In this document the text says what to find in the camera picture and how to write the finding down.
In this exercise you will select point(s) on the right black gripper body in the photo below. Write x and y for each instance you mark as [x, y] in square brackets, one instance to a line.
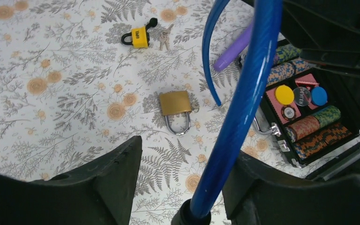
[326, 31]

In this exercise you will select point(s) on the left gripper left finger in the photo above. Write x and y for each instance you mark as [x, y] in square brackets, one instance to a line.
[99, 192]

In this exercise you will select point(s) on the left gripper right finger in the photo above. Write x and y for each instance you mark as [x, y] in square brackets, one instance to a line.
[258, 194]

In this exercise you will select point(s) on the blue cable lock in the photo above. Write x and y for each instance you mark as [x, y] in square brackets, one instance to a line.
[240, 115]

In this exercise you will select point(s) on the large brass padlock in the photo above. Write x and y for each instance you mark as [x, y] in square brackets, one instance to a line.
[173, 103]

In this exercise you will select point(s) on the yellow padlock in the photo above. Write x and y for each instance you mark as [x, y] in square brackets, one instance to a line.
[139, 37]

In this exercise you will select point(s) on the small key bunch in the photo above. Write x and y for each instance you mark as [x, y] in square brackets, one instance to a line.
[164, 38]

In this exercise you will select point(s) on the blue round chip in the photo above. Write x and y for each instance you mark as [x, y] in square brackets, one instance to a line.
[319, 96]

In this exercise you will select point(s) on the clear round chip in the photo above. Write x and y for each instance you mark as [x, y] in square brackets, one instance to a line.
[302, 96]

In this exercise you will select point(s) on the black poker chip case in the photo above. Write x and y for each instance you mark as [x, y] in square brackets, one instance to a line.
[305, 135]

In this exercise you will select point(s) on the yellow round chip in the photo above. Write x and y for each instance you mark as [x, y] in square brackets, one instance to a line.
[284, 94]

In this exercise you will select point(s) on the purple cylinder tool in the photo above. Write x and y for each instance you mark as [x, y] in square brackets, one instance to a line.
[231, 53]

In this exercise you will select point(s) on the floral table mat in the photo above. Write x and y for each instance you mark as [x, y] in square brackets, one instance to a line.
[70, 91]

